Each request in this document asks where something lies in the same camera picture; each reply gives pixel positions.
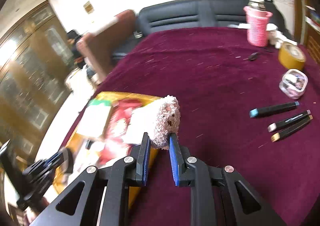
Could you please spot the black marker blue cap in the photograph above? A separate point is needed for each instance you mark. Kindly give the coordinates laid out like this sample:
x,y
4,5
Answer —
x,y
275,109

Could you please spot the clear box of clips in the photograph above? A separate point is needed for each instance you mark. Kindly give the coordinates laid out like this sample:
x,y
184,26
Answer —
x,y
293,83

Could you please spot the yellow tape roll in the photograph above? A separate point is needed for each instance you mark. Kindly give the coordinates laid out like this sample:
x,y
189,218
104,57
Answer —
x,y
291,56

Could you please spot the wooden brick-pattern cabinet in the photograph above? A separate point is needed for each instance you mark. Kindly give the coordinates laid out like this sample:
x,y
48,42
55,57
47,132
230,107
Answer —
x,y
306,31

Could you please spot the wooden glass wardrobe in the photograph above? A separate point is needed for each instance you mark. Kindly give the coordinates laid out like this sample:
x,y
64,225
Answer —
x,y
35,61

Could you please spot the black marker yellow cap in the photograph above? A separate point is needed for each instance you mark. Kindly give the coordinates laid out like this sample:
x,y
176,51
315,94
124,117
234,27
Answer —
x,y
291,129

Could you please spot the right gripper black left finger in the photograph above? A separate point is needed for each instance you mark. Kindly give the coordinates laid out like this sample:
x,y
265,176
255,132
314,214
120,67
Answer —
x,y
100,196

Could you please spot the small wall plaque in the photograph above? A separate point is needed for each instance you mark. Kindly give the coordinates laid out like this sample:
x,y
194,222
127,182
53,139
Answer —
x,y
88,7

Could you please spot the yellow storage tray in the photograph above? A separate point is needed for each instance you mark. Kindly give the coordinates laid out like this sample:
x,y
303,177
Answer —
x,y
86,151

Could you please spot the pink plush toy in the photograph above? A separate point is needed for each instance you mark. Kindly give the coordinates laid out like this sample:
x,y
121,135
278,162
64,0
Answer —
x,y
164,119

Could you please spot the white plush toy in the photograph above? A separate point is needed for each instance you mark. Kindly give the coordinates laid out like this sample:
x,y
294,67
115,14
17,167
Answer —
x,y
276,37

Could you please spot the black marker pink cap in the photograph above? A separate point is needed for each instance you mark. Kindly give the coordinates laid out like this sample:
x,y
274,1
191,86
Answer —
x,y
288,121

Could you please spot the maroon bed blanket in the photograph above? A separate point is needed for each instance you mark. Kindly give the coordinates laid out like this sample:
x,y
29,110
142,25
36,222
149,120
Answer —
x,y
204,68

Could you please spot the small black clip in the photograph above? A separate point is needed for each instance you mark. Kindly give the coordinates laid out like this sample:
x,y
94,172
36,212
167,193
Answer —
x,y
254,56

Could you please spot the seated person in black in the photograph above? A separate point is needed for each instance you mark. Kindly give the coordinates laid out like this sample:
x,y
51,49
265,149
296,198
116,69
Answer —
x,y
73,38

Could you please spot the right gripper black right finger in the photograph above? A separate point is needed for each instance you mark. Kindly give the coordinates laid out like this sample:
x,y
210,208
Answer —
x,y
219,196

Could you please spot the brown armchair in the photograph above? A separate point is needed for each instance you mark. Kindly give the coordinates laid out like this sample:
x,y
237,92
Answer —
x,y
99,45

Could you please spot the black leather sofa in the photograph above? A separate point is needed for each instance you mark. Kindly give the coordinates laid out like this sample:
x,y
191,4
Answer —
x,y
181,14

